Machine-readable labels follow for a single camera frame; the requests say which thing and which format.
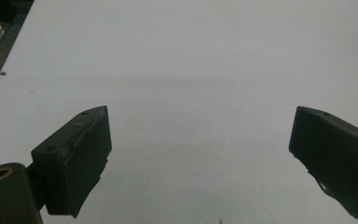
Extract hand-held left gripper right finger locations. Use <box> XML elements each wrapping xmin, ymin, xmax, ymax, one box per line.
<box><xmin>288</xmin><ymin>105</ymin><xmax>358</xmax><ymax>220</ymax></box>

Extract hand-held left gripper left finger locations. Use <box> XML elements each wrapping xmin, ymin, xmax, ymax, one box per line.
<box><xmin>26</xmin><ymin>105</ymin><xmax>113</xmax><ymax>218</ymax></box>

